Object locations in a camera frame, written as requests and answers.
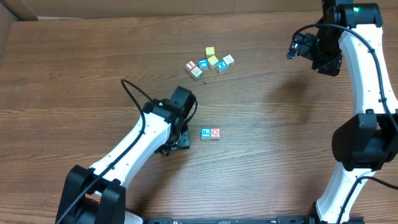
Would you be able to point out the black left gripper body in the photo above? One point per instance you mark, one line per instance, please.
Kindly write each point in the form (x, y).
(181, 143)

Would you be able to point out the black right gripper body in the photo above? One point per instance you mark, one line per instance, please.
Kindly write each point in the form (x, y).
(304, 47)

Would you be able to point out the wooden block number 3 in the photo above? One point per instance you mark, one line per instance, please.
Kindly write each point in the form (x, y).
(205, 133)

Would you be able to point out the wooden block red Q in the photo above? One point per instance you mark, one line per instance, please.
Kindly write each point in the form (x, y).
(215, 133)

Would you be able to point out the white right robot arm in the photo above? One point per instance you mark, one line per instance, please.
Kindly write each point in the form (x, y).
(351, 33)

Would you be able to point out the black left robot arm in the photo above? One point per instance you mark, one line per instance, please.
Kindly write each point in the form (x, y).
(98, 194)

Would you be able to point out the wooden block plain picture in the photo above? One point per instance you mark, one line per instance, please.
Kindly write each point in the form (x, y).
(229, 60)

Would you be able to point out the wooden block green side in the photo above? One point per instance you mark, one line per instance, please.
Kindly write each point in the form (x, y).
(196, 73)

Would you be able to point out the wooden block blue X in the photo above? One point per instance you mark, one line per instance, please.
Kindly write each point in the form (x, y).
(221, 66)

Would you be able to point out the wooden block red I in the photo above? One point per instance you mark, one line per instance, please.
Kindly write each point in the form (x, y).
(190, 65)

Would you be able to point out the wooden block blue L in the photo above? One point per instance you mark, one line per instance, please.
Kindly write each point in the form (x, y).
(203, 65)

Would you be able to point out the wooden block plain yellow top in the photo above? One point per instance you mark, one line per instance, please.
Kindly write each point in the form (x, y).
(212, 61)

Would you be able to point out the wooden block yellow far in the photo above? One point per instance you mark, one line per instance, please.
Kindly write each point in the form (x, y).
(209, 51)

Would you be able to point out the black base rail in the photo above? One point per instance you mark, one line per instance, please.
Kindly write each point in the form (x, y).
(248, 220)

